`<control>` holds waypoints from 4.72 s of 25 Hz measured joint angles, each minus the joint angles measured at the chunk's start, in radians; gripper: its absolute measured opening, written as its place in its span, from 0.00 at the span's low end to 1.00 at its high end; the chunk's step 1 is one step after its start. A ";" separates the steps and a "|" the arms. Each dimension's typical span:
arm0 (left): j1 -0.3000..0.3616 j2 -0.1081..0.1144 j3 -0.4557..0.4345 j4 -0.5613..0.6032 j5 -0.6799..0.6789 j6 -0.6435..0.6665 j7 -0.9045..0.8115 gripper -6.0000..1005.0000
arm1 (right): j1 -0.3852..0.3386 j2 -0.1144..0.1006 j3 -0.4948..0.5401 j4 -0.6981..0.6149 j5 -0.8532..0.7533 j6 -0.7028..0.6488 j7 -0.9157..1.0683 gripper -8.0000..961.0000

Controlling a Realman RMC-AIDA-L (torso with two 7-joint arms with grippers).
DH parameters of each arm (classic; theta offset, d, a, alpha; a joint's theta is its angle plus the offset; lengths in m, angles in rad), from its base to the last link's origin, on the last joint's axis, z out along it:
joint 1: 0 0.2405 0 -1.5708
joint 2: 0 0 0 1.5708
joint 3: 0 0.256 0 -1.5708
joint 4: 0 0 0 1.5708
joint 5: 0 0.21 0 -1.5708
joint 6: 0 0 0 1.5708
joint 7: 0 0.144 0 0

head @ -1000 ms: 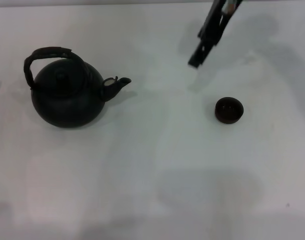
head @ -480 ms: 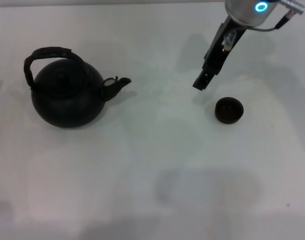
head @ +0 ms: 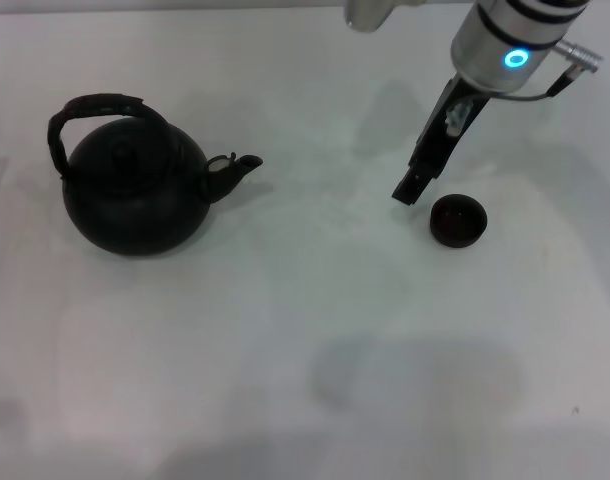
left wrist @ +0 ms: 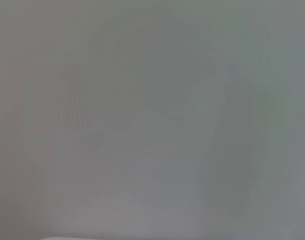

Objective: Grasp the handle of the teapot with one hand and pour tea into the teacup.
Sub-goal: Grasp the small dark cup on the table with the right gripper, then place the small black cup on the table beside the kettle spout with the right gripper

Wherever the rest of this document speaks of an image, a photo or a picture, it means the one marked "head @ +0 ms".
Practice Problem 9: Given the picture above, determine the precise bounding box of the grey right arm cable with plug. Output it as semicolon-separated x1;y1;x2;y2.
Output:
487;41;605;104

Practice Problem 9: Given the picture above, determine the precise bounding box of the black round teapot with handle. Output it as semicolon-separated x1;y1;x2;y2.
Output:
47;92;264;257

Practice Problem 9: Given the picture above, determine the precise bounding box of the small dark brown teacup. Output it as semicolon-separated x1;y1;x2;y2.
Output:
429;193;489;249

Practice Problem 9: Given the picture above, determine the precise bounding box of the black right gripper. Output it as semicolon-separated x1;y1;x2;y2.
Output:
391;73;491;207

